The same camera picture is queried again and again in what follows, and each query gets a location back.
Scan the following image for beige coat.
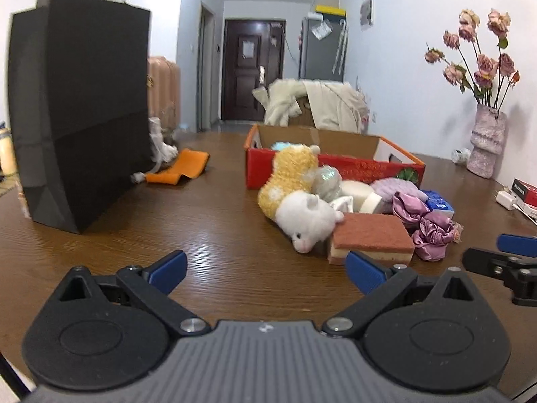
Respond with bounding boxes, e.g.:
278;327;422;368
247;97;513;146
252;79;369;134

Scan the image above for black paper bag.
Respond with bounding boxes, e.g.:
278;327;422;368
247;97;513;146
7;0;154;234

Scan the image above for white tape roll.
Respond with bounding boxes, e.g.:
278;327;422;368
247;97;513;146
358;193;393;215

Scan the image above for white charger plug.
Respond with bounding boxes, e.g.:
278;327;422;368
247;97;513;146
496;189;521;211

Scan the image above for pink suitcase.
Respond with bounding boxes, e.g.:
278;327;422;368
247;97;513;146
147;56;181;133

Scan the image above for dark brown entrance door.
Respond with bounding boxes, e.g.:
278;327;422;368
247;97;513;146
221;19;286;122

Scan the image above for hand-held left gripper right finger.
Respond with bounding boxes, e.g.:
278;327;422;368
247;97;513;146
321;250;477;339

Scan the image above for brown wooden chair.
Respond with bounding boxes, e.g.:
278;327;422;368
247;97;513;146
294;96;316;127

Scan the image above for brown scouring sponge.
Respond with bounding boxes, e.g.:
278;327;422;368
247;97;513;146
327;212;416;266

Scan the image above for white usb cable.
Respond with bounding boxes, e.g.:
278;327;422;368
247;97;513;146
131;162;162;184

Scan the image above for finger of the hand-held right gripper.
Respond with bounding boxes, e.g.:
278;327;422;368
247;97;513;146
462;247;537;280
497;234;537;258

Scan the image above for pink satin scrunchie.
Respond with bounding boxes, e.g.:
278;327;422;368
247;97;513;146
412;211;459;262

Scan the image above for blue tissue pack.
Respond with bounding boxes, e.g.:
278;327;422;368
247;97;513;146
421;190;455;219

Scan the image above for white round sponge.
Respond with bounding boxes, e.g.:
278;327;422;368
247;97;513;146
341;180;374;208

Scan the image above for dried pink roses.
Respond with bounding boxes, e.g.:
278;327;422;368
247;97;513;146
425;8;521;110

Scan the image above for interior door frame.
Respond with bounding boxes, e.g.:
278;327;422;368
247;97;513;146
199;2;216;132

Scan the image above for orange strap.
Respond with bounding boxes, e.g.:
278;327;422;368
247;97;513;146
145;149;210;185

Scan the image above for white folded umbrella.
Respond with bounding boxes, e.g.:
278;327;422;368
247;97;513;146
332;19;349;74

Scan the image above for yellow plush toy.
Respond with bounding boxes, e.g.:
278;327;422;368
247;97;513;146
257;145;322;219

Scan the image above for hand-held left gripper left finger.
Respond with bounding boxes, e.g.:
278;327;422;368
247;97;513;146
56;250;211;337

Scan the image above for red cardboard box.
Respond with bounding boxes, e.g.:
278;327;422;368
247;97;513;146
244;124;426;190

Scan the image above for lavender fluffy headband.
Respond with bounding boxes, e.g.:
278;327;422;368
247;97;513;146
371;177;429;202

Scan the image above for grey refrigerator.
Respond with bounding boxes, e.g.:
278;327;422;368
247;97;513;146
299;17;348;82

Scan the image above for red and black box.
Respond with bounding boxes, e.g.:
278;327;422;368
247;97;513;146
512;178;537;219

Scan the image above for pink textured vase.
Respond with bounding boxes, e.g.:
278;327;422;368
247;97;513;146
466;104;507;180

